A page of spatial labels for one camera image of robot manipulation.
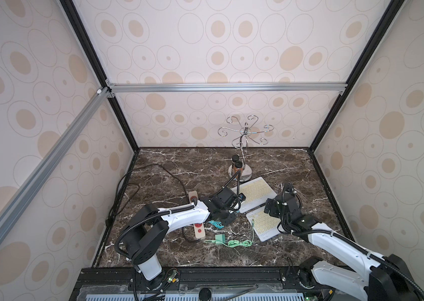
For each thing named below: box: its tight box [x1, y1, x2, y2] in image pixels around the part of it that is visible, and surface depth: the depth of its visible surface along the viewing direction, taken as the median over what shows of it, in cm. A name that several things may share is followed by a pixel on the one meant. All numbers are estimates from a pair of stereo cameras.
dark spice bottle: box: [232, 154, 240, 169], surface depth 102 cm
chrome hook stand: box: [217, 115, 275, 182], surface depth 85 cm
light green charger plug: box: [215, 233, 226, 245], surface depth 83 cm
